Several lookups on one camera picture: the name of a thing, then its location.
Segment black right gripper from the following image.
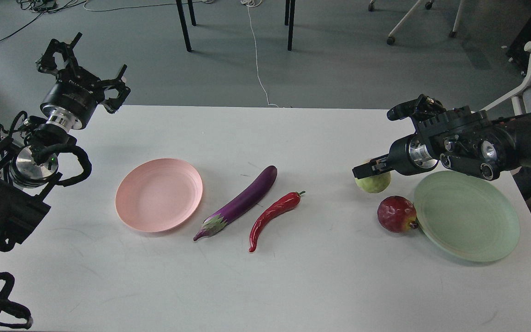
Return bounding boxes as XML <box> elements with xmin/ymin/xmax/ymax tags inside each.
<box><xmin>352</xmin><ymin>134</ymin><xmax>419</xmax><ymax>179</ymax></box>

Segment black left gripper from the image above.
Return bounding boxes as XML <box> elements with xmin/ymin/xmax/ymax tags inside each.
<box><xmin>36</xmin><ymin>32</ymin><xmax>131</xmax><ymax>130</ymax></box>

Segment green pink peach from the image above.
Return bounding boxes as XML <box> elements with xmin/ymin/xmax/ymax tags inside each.
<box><xmin>354</xmin><ymin>172</ymin><xmax>392</xmax><ymax>193</ymax></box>

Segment red pomegranate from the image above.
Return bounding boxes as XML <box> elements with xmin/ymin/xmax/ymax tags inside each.
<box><xmin>377</xmin><ymin>196</ymin><xmax>419</xmax><ymax>233</ymax></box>

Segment red chili pepper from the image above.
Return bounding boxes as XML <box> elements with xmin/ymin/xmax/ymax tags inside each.
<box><xmin>248</xmin><ymin>191</ymin><xmax>306</xmax><ymax>253</ymax></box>

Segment purple eggplant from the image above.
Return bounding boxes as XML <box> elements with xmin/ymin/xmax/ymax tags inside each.
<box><xmin>193</xmin><ymin>166</ymin><xmax>278</xmax><ymax>241</ymax></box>

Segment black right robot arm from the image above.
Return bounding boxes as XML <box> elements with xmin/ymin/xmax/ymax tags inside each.
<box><xmin>352</xmin><ymin>94</ymin><xmax>531</xmax><ymax>181</ymax></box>

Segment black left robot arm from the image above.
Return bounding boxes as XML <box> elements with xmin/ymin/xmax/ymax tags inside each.
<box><xmin>0</xmin><ymin>32</ymin><xmax>131</xmax><ymax>329</ymax></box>

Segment light green plate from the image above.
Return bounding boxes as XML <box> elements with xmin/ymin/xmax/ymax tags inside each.
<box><xmin>413</xmin><ymin>172</ymin><xmax>520</xmax><ymax>263</ymax></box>

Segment white chair base with casters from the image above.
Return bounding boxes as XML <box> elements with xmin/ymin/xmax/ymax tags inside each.
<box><xmin>368</xmin><ymin>0</ymin><xmax>465</xmax><ymax>46</ymax></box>

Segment black table leg left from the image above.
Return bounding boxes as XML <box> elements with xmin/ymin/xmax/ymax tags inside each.
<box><xmin>176</xmin><ymin>0</ymin><xmax>197</xmax><ymax>53</ymax></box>

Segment black table leg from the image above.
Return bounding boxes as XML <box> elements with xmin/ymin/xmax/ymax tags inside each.
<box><xmin>176</xmin><ymin>0</ymin><xmax>197</xmax><ymax>53</ymax></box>
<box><xmin>284</xmin><ymin>0</ymin><xmax>296</xmax><ymax>51</ymax></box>

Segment pink plate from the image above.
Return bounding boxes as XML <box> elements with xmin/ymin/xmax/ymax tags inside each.
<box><xmin>115</xmin><ymin>158</ymin><xmax>204</xmax><ymax>233</ymax></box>

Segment black table leg right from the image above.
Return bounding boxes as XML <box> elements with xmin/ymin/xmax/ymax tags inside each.
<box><xmin>284</xmin><ymin>0</ymin><xmax>296</xmax><ymax>51</ymax></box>

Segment black floor cables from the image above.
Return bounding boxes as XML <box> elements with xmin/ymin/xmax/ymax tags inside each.
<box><xmin>0</xmin><ymin>0</ymin><xmax>215</xmax><ymax>59</ymax></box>

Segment white floor cable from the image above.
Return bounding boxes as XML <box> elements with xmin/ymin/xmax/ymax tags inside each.
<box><xmin>240</xmin><ymin>0</ymin><xmax>279</xmax><ymax>108</ymax></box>

